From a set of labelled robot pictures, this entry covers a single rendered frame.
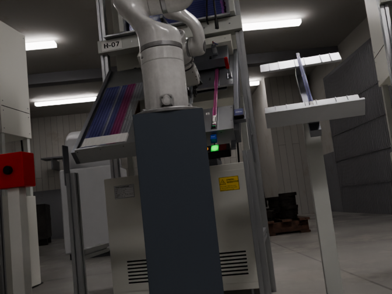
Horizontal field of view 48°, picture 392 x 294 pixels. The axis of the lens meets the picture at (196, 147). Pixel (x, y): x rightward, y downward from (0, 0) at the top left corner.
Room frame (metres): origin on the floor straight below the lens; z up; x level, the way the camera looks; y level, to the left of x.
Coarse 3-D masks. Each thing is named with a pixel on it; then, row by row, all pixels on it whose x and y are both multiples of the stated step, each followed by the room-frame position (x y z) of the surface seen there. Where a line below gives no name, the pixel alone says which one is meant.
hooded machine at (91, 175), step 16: (80, 176) 4.75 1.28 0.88; (96, 176) 4.75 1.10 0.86; (64, 192) 4.76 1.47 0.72; (80, 192) 4.75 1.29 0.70; (96, 192) 4.75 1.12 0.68; (64, 208) 4.76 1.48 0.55; (96, 208) 4.75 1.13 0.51; (64, 224) 4.76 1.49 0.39; (96, 224) 4.75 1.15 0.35; (64, 240) 4.76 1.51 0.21; (96, 240) 4.75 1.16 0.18; (96, 256) 4.79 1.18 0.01
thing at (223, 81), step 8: (232, 56) 2.15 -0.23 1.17; (232, 64) 2.09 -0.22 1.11; (120, 72) 2.28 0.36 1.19; (128, 72) 2.26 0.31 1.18; (136, 72) 2.24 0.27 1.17; (200, 72) 2.10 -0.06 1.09; (208, 72) 2.08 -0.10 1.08; (224, 72) 2.05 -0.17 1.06; (232, 72) 2.03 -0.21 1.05; (112, 80) 2.23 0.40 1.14; (120, 80) 2.21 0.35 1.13; (128, 80) 2.19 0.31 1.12; (136, 80) 2.17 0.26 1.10; (208, 80) 2.02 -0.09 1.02; (224, 80) 1.99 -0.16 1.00; (232, 80) 1.97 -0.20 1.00; (200, 88) 1.98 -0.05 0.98; (208, 88) 1.98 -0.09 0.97; (224, 88) 2.02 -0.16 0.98
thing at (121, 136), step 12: (132, 84) 2.13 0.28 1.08; (108, 96) 2.09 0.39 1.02; (120, 96) 2.06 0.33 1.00; (132, 96) 2.04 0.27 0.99; (108, 108) 2.00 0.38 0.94; (120, 108) 1.98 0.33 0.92; (132, 108) 1.96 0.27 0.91; (96, 120) 1.95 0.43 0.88; (108, 120) 1.93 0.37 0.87; (120, 120) 1.90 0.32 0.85; (132, 120) 1.90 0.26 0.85; (96, 132) 1.87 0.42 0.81; (108, 132) 1.85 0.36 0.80; (120, 132) 1.83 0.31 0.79; (84, 144) 1.83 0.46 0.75; (96, 144) 1.81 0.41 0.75
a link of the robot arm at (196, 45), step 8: (168, 16) 1.66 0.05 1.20; (176, 16) 1.65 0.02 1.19; (184, 16) 1.65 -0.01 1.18; (192, 16) 1.67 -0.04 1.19; (192, 24) 1.65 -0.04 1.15; (200, 24) 1.69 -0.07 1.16; (192, 32) 1.67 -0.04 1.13; (200, 32) 1.68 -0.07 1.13; (192, 40) 1.70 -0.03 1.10; (200, 40) 1.69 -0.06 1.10; (192, 48) 1.71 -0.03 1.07; (200, 48) 1.71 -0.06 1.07; (192, 56) 1.74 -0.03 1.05
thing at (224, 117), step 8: (208, 112) 1.83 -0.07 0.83; (224, 112) 1.80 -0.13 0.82; (232, 112) 1.79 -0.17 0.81; (208, 120) 1.78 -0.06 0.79; (216, 120) 1.77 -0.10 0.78; (224, 120) 1.76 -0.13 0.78; (232, 120) 1.75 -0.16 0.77; (88, 128) 1.93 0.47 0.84; (208, 128) 1.74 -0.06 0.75; (216, 128) 1.71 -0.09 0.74; (128, 136) 1.82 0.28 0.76
